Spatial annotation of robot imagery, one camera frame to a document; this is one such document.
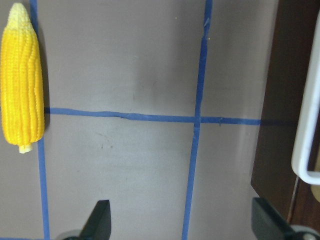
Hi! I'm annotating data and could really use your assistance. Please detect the dark wooden drawer cabinet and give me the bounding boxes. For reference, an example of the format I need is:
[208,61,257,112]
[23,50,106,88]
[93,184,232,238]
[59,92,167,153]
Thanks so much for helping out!
[251,0,320,231]

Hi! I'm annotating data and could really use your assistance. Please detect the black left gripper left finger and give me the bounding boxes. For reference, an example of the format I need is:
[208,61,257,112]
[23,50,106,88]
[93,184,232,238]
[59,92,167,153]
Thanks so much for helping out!
[78,200,112,240]

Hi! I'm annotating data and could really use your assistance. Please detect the yellow toy corn cob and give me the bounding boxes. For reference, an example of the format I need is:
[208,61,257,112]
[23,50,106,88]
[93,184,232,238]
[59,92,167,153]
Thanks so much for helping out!
[0,3,45,154]

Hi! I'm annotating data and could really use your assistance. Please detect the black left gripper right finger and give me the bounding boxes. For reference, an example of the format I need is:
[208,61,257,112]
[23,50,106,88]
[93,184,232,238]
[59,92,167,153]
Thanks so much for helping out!
[251,197,296,240]

